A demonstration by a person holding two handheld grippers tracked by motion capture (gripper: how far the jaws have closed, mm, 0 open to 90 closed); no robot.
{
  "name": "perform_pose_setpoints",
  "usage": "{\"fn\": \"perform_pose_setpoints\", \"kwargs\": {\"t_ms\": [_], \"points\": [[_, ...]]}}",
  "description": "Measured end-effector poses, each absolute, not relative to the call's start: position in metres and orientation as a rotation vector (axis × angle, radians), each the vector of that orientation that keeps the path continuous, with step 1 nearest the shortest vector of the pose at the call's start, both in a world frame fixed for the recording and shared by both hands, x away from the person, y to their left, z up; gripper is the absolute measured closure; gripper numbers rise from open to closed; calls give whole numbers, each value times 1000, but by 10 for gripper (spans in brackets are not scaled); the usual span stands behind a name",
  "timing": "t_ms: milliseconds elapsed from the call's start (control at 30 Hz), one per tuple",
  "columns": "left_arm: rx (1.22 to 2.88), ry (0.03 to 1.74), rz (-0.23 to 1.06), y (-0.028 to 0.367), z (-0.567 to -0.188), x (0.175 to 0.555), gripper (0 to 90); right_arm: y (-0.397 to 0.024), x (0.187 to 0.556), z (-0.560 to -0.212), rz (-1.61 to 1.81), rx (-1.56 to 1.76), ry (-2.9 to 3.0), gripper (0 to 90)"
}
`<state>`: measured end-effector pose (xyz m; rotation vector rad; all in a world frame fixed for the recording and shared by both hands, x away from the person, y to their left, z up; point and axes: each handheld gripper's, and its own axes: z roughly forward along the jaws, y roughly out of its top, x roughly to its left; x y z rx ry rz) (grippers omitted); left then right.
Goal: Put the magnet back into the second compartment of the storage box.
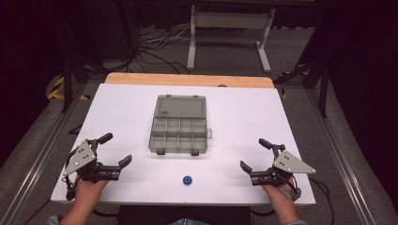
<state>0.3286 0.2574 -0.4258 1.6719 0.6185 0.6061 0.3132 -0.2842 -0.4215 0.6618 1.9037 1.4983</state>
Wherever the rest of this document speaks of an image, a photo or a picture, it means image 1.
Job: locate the yellow black hazard tape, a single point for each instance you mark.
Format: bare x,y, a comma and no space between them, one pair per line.
56,90

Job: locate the person's left hand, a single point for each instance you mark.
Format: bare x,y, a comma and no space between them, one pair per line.
90,189

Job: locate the aluminium floor rail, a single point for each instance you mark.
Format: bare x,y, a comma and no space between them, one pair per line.
341,162
40,156

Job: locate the small blue round wheel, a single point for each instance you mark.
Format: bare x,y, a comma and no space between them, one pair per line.
187,180

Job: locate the grey plastic compartment box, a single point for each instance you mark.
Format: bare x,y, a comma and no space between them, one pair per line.
180,125

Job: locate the person's right hand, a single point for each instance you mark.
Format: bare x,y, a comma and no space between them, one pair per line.
278,193

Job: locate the black metal stand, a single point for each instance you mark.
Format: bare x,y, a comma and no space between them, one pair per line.
67,81
316,75

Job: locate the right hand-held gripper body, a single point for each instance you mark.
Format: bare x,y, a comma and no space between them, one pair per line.
289,164

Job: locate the wooden table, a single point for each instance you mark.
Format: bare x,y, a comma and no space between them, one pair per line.
187,79

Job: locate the white table board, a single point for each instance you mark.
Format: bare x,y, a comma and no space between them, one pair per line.
237,125

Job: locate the white metal stand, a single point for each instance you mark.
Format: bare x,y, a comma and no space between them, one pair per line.
230,22

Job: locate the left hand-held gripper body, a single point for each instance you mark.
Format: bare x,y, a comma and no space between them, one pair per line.
80,157

